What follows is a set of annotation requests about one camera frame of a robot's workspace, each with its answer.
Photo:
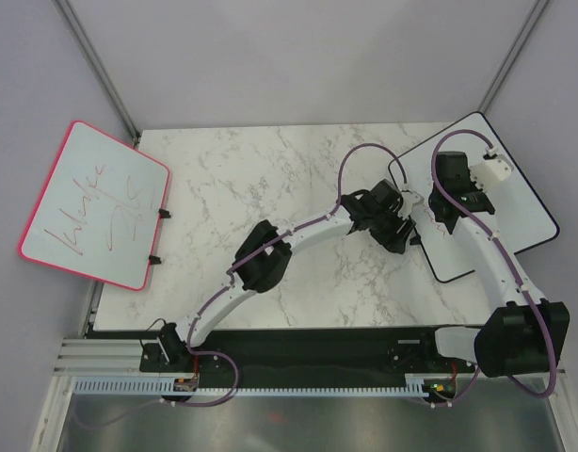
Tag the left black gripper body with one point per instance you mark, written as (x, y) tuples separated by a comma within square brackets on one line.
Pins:
[(397, 231)]

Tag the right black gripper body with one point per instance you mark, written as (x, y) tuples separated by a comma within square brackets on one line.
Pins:
[(475, 188)]

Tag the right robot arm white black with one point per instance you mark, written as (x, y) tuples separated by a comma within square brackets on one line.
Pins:
[(525, 332)]

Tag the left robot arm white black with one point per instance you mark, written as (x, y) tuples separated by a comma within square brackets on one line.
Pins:
[(259, 265)]

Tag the pink framed whiteboard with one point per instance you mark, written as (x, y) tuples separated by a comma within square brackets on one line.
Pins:
[(98, 212)]

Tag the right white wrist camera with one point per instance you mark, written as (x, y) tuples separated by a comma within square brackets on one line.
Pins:
[(491, 171)]

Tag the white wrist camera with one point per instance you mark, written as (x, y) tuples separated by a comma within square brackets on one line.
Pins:
[(409, 200), (491, 171)]

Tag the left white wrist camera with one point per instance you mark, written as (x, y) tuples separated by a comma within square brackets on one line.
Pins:
[(409, 200)]

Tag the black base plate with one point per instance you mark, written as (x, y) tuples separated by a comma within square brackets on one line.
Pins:
[(192, 389)]

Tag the right aluminium corner post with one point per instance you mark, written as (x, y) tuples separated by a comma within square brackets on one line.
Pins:
[(532, 19)]

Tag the aluminium corner post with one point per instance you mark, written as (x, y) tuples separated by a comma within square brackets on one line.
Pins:
[(532, 19), (90, 54)]

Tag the aluminium rail frame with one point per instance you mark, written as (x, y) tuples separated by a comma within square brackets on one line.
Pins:
[(105, 355)]

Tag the left aluminium corner post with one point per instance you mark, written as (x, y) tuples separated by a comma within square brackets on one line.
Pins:
[(90, 54)]

